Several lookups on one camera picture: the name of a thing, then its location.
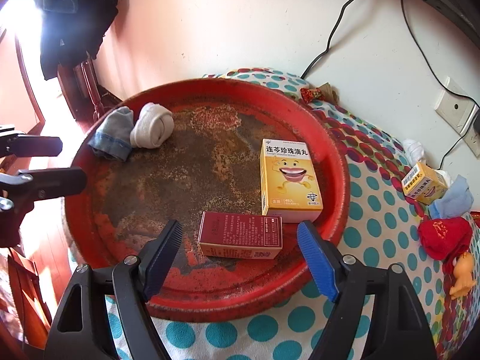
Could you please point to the polka dot bed sheet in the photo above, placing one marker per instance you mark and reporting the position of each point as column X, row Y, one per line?
column 381, row 229

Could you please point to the orange rubber toy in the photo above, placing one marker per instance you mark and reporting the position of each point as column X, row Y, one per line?
column 463, row 274

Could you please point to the dark red small box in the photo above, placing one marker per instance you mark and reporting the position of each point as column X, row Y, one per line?
column 242, row 236

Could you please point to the white wall socket plate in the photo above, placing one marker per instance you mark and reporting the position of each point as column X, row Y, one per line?
column 459, row 114

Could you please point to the red round tray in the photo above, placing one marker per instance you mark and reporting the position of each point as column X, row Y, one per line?
column 210, row 163

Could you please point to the red sock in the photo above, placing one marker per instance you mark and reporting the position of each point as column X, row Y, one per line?
column 445, row 238

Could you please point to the dark wooden furniture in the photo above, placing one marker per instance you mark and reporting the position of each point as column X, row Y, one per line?
column 87, row 100

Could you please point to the light blue sock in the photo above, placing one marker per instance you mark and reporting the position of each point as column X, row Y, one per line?
column 457, row 201

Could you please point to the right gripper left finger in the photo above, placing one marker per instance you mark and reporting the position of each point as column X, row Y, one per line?
column 81, row 328

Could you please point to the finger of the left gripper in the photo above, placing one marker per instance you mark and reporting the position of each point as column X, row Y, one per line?
column 14, row 142
column 45, row 183

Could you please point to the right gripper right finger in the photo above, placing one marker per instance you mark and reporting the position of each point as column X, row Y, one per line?
column 398, row 327

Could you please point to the grey blue sock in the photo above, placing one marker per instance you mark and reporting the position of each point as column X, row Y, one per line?
column 111, row 140

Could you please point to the yellow medicine box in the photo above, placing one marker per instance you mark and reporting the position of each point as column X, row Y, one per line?
column 423, row 184
column 289, row 186

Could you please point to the dark hanging clothes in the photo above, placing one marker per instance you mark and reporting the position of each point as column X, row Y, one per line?
column 72, row 31

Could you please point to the red candy wrapper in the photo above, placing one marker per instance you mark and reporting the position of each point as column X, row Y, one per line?
column 309, row 95

